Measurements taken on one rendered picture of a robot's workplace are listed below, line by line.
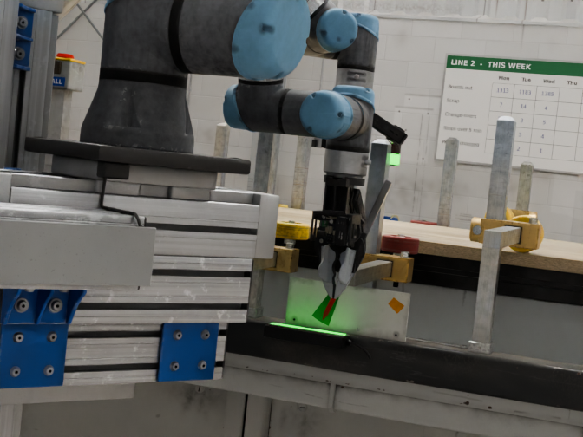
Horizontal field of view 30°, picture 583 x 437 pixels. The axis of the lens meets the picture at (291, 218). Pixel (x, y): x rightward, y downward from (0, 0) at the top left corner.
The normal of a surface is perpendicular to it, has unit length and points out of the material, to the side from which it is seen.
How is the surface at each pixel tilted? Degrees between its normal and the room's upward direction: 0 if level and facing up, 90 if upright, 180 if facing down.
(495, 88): 90
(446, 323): 90
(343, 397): 90
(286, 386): 90
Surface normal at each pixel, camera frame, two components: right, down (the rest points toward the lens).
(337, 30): 0.28, 0.08
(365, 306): -0.32, 0.02
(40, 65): 0.60, 0.11
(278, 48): 0.88, 0.21
